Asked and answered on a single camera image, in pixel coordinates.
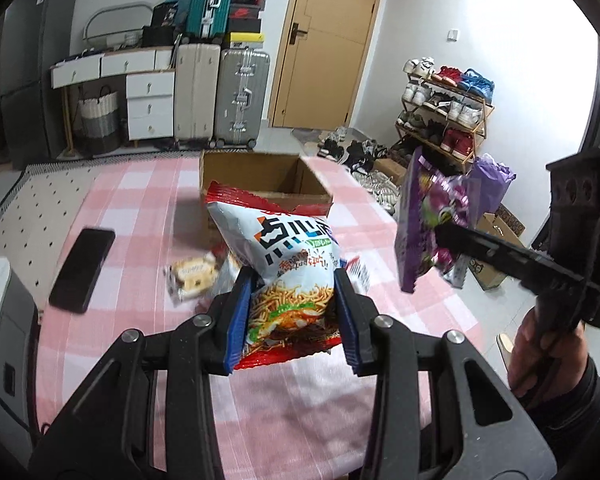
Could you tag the black smartphone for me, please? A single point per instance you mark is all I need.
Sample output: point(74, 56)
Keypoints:
point(78, 276)

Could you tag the white noodle snack bag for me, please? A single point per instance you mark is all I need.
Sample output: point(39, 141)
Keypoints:
point(294, 255)

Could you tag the pink checkered tablecloth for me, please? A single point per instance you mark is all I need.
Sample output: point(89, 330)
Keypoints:
point(304, 419)

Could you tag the stacked shoe boxes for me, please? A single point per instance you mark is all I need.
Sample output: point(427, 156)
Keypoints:
point(244, 25)

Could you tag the purple plastic bag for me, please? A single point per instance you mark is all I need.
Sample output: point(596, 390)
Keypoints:
point(494, 180)

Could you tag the brown cardboard box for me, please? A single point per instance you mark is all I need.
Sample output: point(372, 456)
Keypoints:
point(284, 179)

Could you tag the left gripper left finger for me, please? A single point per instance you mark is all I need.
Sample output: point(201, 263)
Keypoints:
point(144, 411)

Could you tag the woven laundry basket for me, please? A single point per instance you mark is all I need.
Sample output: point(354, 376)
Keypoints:
point(100, 121)

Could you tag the wooden door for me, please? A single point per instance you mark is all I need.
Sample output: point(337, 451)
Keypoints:
point(320, 62)

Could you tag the wooden shoe rack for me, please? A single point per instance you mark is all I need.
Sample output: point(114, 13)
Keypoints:
point(445, 110)

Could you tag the grey oval mirror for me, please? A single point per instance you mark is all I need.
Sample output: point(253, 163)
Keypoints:
point(116, 27)

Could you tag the black refrigerator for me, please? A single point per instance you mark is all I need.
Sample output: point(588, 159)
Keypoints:
point(35, 36)

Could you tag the shoes on floor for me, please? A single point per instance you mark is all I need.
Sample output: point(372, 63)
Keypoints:
point(368, 163)

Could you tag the silver suitcase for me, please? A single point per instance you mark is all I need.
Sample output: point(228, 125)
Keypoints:
point(243, 76)

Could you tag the person's right hand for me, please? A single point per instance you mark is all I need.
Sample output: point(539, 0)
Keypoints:
point(568, 353)

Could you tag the white drawer desk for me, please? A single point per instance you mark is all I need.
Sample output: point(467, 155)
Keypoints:
point(149, 80)

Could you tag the purple snack bag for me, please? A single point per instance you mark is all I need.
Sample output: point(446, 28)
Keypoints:
point(428, 198)

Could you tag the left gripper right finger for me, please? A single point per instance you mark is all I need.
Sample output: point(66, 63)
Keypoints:
point(440, 411)

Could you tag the dotted white rug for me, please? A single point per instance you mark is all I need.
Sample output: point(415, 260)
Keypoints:
point(35, 209)

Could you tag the nougat cracker packet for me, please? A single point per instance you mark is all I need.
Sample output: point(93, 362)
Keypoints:
point(203, 277)

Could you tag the cardboard box on floor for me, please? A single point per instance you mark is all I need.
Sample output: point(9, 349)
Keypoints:
point(488, 275)

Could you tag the beige suitcase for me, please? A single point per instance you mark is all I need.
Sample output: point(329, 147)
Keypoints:
point(196, 80)

